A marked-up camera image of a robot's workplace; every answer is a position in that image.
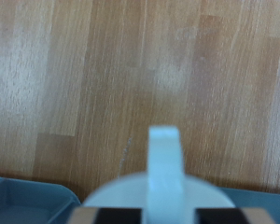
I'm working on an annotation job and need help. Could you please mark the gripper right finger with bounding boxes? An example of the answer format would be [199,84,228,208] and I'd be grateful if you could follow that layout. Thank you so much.
[194,207,276,224]

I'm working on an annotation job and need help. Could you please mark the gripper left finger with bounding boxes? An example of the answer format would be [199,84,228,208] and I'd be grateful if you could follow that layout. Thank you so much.
[66,206,144,224]

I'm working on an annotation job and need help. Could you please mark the white plastic mug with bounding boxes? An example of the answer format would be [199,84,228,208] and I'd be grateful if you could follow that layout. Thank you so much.
[82,125,236,224]

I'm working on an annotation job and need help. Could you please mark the grey plastic crate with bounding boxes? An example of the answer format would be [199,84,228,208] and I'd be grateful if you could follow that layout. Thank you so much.
[0,175,82,224]

